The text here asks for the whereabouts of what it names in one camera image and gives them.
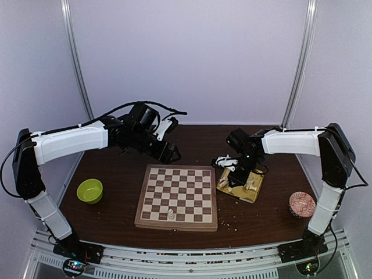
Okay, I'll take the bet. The aluminium corner post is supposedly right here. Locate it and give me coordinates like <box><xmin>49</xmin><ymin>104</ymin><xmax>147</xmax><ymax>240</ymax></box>
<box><xmin>60</xmin><ymin>0</ymin><xmax>94</xmax><ymax>120</ymax></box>
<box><xmin>281</xmin><ymin>0</ymin><xmax>319</xmax><ymax>128</ymax></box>

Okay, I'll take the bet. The pile of white chess pieces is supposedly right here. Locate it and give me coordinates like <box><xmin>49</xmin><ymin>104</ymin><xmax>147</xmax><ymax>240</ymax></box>
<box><xmin>244</xmin><ymin>176</ymin><xmax>257</xmax><ymax>191</ymax></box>

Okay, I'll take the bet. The right aluminium corner post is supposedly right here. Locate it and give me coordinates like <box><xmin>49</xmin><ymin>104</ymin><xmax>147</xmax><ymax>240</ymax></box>
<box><xmin>281</xmin><ymin>0</ymin><xmax>319</xmax><ymax>128</ymax></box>

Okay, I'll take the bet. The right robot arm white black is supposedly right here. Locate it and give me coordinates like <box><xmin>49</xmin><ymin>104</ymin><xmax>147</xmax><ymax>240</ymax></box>
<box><xmin>226</xmin><ymin>123</ymin><xmax>356</xmax><ymax>257</ymax></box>

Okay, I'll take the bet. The green circuit board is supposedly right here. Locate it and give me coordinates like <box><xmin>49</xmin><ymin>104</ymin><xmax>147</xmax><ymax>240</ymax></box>
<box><xmin>62</xmin><ymin>259</ymin><xmax>87</xmax><ymax>277</ymax></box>
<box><xmin>296</xmin><ymin>259</ymin><xmax>320</xmax><ymax>276</ymax></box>

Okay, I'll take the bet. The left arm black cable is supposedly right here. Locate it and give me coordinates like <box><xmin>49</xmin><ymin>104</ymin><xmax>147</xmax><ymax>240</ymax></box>
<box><xmin>87</xmin><ymin>101</ymin><xmax>188</xmax><ymax>124</ymax></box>

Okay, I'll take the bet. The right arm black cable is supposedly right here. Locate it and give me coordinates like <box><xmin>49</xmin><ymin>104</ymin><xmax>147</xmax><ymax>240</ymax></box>
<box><xmin>342</xmin><ymin>151</ymin><xmax>369</xmax><ymax>188</ymax></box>

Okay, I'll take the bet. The red patterned bowl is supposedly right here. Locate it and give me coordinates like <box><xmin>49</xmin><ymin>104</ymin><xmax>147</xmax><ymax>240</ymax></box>
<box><xmin>289</xmin><ymin>191</ymin><xmax>316</xmax><ymax>219</ymax></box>

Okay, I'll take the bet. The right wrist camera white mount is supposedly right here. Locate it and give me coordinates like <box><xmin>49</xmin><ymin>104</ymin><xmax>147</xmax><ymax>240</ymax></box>
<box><xmin>211</xmin><ymin>155</ymin><xmax>238</xmax><ymax>171</ymax></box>

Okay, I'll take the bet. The green bowl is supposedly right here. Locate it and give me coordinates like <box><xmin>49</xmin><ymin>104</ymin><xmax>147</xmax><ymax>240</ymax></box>
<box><xmin>76</xmin><ymin>178</ymin><xmax>103</xmax><ymax>205</ymax></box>

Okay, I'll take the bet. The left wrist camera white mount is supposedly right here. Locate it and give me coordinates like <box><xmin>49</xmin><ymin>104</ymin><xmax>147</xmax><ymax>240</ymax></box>
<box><xmin>153</xmin><ymin>117</ymin><xmax>178</xmax><ymax>141</ymax></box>

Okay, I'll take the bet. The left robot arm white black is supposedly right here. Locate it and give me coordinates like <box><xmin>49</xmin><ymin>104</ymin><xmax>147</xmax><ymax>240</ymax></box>
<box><xmin>10</xmin><ymin>101</ymin><xmax>182</xmax><ymax>258</ymax></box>

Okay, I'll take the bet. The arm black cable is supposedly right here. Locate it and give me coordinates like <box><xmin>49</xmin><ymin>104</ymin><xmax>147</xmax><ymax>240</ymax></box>
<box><xmin>87</xmin><ymin>101</ymin><xmax>188</xmax><ymax>124</ymax></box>
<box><xmin>342</xmin><ymin>151</ymin><xmax>369</xmax><ymax>188</ymax></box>

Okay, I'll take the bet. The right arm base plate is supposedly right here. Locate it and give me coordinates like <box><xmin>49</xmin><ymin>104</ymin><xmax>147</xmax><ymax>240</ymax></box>
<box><xmin>277</xmin><ymin>240</ymin><xmax>328</xmax><ymax>263</ymax></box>

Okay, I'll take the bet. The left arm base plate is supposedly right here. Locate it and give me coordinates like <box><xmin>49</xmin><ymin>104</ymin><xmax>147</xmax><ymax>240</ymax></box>
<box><xmin>53</xmin><ymin>242</ymin><xmax>104</xmax><ymax>264</ymax></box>

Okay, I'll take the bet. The pile of white pawns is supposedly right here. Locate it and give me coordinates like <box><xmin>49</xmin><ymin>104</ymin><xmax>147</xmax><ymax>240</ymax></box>
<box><xmin>218</xmin><ymin>177</ymin><xmax>232</xmax><ymax>192</ymax></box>

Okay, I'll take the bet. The left aluminium corner post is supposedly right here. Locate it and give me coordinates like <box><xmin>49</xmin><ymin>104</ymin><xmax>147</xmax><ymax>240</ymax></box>
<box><xmin>60</xmin><ymin>0</ymin><xmax>94</xmax><ymax>120</ymax></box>

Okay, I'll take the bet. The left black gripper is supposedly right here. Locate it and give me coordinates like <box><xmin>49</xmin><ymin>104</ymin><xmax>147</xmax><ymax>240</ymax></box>
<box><xmin>130</xmin><ymin>127</ymin><xmax>181</xmax><ymax>164</ymax></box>

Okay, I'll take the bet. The left green circuit board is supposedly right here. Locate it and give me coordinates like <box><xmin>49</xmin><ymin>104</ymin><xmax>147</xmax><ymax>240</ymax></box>
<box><xmin>62</xmin><ymin>259</ymin><xmax>87</xmax><ymax>277</ymax></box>

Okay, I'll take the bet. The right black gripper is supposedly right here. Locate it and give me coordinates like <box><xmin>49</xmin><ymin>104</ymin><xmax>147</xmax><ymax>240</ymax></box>
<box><xmin>227</xmin><ymin>153</ymin><xmax>261</xmax><ymax>187</ymax></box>

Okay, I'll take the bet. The gold metal tray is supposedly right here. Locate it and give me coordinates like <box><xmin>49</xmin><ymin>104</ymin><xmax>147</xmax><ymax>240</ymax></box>
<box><xmin>216</xmin><ymin>169</ymin><xmax>264</xmax><ymax>203</ymax></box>

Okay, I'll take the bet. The right green circuit board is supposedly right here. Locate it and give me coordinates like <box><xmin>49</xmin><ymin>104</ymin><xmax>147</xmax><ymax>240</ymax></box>
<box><xmin>296</xmin><ymin>259</ymin><xmax>320</xmax><ymax>276</ymax></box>

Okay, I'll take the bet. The wooden chessboard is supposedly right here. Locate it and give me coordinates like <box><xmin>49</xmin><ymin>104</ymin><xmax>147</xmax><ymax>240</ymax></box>
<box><xmin>134</xmin><ymin>164</ymin><xmax>218</xmax><ymax>232</ymax></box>

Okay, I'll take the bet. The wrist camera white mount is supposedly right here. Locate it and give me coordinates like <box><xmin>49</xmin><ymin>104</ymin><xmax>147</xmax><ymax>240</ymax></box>
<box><xmin>153</xmin><ymin>117</ymin><xmax>178</xmax><ymax>141</ymax></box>
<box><xmin>211</xmin><ymin>155</ymin><xmax>238</xmax><ymax>171</ymax></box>

